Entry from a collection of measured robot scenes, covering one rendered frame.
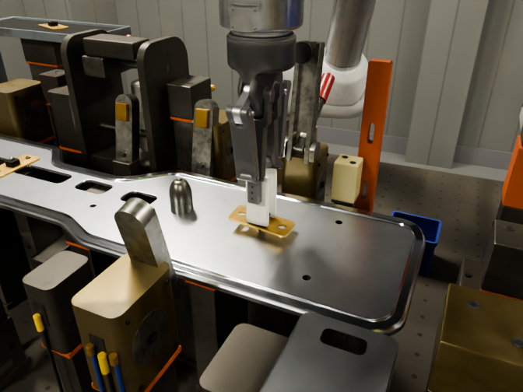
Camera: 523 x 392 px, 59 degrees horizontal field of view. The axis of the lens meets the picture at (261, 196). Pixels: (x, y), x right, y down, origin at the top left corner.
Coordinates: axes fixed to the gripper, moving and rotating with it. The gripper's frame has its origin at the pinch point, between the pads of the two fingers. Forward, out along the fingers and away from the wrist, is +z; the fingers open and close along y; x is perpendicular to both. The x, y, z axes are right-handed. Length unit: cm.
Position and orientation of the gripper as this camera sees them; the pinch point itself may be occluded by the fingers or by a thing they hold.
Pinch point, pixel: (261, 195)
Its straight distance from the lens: 59.2
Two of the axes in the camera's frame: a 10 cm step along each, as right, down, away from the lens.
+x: 9.1, 2.0, -3.6
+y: -4.2, 4.4, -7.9
